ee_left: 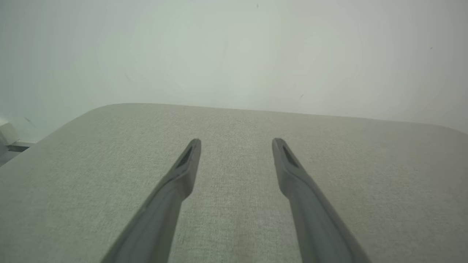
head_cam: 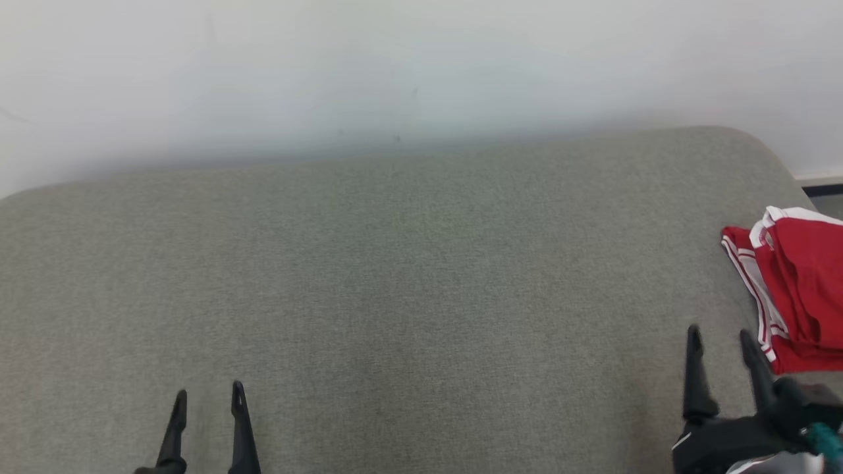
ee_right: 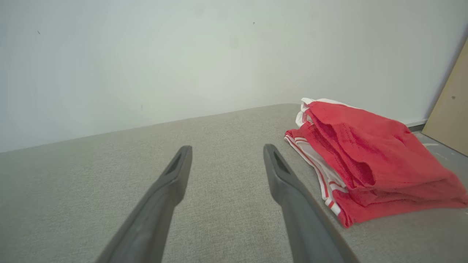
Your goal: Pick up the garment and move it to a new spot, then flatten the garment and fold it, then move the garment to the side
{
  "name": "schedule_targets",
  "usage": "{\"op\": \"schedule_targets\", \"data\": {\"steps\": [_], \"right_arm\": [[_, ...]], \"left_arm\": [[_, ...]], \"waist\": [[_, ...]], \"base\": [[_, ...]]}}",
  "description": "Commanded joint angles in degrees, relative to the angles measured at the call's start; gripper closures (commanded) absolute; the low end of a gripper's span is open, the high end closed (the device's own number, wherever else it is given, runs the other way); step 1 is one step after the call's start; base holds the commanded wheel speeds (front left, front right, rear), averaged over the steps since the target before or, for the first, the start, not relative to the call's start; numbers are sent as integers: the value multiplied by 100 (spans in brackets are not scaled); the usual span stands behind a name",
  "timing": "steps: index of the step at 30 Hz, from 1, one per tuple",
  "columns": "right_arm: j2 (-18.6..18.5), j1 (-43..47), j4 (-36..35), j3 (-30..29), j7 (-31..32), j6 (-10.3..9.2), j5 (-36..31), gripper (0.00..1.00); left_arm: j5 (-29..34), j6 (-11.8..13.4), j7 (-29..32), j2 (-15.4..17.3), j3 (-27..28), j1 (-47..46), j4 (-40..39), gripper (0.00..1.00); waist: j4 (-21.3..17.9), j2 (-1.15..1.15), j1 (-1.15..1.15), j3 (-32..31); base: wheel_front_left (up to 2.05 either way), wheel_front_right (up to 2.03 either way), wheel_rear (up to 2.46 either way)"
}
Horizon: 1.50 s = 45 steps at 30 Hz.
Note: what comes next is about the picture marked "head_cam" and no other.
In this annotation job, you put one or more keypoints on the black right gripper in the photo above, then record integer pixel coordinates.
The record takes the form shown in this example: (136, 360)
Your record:
(724, 444)

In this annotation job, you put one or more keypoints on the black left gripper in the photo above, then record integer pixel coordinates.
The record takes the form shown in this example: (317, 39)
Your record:
(161, 470)

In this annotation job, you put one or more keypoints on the red shirt white stripes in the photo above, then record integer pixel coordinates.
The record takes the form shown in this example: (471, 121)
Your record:
(803, 289)

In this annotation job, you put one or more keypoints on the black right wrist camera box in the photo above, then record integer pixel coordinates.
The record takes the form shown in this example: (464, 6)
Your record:
(803, 405)

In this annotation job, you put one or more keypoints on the teal right camera connector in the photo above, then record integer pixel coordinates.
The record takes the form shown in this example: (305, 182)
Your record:
(826, 442)

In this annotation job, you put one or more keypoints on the black wall baseboard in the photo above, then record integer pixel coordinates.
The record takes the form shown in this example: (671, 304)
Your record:
(820, 186)

